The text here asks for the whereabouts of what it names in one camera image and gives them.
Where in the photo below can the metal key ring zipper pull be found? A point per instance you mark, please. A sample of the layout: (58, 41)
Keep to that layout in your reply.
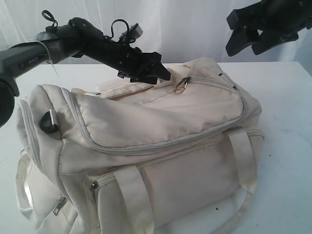
(181, 85)

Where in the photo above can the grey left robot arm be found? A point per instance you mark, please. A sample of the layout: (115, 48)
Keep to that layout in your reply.
(76, 39)

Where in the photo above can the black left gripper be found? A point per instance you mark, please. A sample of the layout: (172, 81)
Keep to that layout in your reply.
(130, 62)

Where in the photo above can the white backdrop curtain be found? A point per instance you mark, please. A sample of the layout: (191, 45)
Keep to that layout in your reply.
(181, 30)

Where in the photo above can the cream white duffel bag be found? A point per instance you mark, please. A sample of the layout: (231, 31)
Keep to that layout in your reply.
(136, 156)

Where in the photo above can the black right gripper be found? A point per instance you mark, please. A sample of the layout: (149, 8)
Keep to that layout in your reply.
(279, 20)

